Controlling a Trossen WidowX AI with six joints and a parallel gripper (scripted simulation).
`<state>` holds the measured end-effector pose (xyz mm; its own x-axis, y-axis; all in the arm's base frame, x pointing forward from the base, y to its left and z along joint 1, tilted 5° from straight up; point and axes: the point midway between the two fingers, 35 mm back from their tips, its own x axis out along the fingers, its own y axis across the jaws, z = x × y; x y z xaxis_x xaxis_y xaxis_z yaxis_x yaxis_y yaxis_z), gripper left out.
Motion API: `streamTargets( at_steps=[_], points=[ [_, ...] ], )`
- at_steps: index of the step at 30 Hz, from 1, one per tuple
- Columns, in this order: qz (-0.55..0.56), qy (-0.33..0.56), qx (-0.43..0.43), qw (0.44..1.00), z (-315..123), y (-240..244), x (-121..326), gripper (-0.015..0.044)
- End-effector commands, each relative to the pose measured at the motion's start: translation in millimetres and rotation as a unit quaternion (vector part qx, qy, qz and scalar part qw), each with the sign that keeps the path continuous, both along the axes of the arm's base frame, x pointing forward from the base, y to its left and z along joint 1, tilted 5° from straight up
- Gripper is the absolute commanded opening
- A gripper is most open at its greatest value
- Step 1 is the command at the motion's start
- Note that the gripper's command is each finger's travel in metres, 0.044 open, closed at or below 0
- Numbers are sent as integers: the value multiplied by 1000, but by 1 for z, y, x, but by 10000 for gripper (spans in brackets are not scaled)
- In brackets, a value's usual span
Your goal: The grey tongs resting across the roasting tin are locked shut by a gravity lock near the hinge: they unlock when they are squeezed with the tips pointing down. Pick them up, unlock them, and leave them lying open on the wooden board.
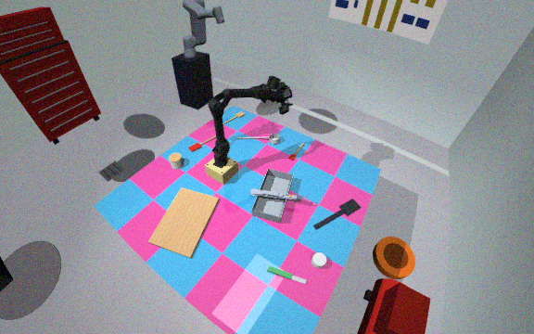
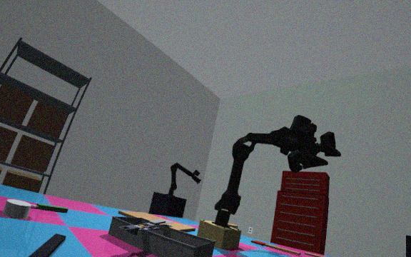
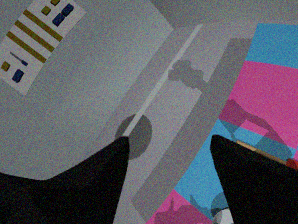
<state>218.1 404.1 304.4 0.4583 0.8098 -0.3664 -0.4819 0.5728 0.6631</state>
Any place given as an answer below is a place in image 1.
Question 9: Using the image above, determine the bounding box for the beige short cylinder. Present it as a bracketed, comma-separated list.
[169, 153, 184, 170]

